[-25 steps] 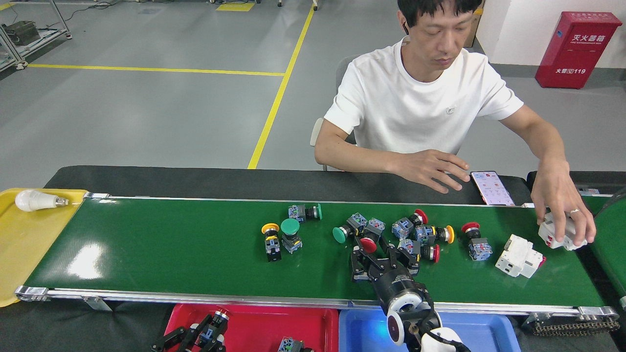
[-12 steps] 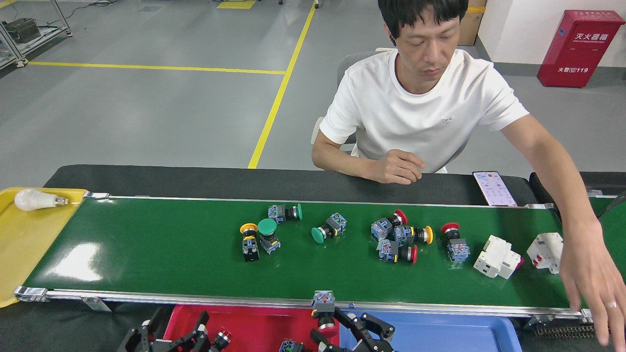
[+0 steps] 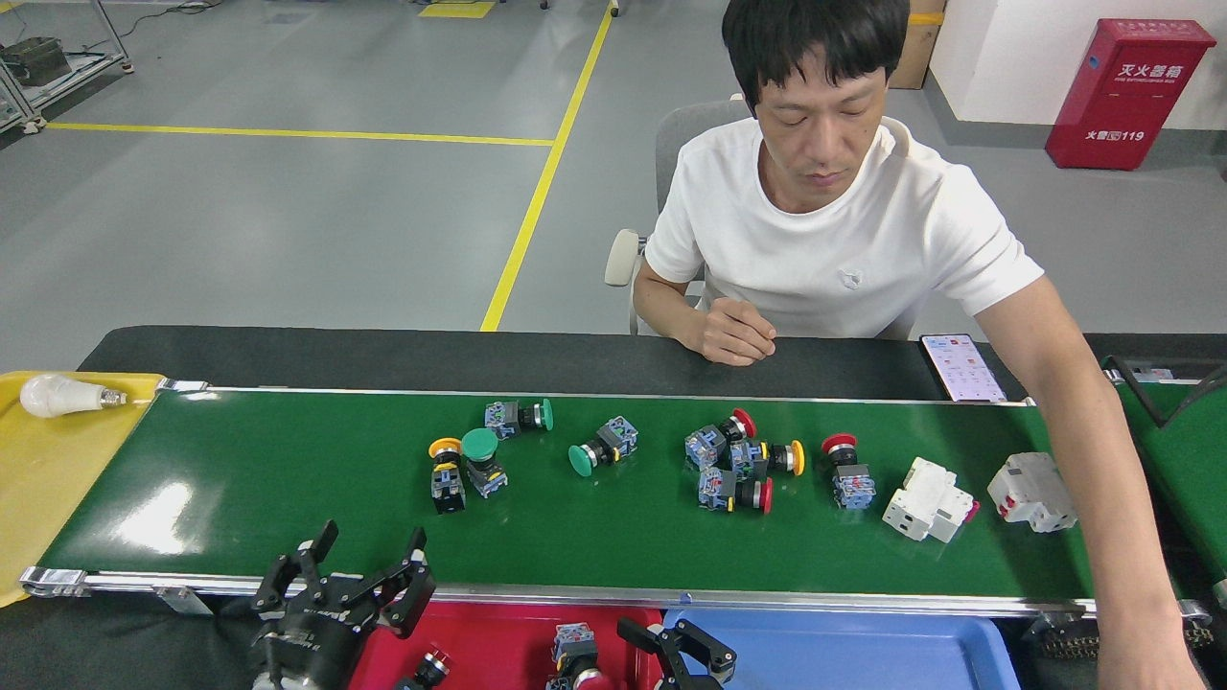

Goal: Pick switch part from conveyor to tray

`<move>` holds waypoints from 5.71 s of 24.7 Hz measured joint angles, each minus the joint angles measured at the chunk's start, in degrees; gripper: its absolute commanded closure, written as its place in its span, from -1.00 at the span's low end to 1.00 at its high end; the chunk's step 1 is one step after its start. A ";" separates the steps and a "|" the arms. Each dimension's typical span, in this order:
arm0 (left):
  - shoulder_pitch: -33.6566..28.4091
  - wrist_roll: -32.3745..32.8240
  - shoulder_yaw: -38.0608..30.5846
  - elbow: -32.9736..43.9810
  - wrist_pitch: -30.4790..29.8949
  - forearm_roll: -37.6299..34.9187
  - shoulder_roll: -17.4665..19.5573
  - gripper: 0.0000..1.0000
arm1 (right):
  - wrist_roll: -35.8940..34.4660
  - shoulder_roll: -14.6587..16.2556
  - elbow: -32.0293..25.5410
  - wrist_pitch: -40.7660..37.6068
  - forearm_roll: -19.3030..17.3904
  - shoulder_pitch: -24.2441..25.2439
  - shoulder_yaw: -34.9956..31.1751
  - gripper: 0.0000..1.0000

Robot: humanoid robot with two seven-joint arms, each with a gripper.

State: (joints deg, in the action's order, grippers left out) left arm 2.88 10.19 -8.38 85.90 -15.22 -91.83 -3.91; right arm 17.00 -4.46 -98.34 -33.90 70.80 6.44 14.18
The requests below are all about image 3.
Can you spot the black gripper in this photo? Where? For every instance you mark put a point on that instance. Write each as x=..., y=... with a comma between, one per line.
x=321, y=632

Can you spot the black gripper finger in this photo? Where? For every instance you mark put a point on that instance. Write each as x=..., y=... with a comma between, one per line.
x=709, y=656
x=657, y=652

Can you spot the yellow push button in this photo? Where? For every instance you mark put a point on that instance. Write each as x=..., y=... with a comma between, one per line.
x=748, y=458
x=448, y=494

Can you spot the green mushroom push button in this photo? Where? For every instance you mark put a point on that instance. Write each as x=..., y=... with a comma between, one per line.
x=479, y=445
x=619, y=436

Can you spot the small green push button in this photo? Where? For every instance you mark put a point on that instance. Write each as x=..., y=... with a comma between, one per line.
x=500, y=420

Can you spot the white circuit breaker red lever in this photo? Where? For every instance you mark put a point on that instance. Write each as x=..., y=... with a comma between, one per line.
x=925, y=498

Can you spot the smartphone with lit screen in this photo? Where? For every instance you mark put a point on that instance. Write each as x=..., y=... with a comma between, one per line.
x=961, y=369

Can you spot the person's left forearm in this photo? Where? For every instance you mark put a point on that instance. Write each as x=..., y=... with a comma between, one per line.
x=1112, y=517

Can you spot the person's right forearm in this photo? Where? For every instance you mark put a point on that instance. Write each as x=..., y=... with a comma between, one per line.
x=661, y=307

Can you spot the green conveyor belt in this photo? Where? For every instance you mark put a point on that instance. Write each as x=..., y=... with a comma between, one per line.
x=288, y=498
x=1193, y=460

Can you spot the yellow plastic tray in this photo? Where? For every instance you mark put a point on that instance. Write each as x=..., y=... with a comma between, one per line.
x=48, y=489

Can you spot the person's right hand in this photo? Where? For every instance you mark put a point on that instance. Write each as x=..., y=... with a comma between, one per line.
x=733, y=333

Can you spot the person's left hand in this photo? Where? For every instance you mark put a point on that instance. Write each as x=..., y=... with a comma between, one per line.
x=1145, y=666

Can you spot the blue plastic bin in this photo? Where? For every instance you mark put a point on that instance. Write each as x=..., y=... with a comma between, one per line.
x=863, y=656

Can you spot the red plastic bin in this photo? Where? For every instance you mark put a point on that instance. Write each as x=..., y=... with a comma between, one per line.
x=498, y=642

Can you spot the white light bulb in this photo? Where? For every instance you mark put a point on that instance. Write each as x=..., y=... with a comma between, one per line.
x=53, y=396

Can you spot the person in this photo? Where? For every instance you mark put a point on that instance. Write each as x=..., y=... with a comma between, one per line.
x=844, y=240

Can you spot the black guide bar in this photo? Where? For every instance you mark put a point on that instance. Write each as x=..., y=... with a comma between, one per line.
x=1164, y=422

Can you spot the grey office chair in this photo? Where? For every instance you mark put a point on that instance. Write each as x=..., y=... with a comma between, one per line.
x=685, y=134

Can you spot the metal rack on casters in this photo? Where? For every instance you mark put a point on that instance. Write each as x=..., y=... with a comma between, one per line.
x=91, y=65

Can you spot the black device on rack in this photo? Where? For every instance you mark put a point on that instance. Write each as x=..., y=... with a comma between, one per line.
x=36, y=59

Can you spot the brown cardboard box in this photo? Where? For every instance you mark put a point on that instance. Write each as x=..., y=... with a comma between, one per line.
x=918, y=53

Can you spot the red fire extinguisher box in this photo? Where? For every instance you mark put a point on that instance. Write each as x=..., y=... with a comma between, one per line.
x=1131, y=96

